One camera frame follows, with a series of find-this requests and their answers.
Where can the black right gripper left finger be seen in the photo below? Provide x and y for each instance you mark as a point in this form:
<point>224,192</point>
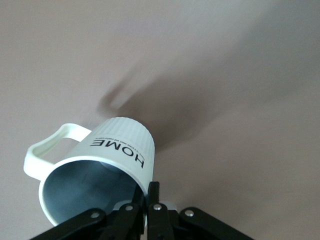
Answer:
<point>100,225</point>

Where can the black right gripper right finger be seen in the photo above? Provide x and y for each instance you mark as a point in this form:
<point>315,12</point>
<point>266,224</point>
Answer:
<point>160,225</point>

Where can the white HOME mug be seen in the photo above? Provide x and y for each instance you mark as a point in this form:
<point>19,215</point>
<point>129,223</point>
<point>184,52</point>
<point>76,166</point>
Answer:
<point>120,140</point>

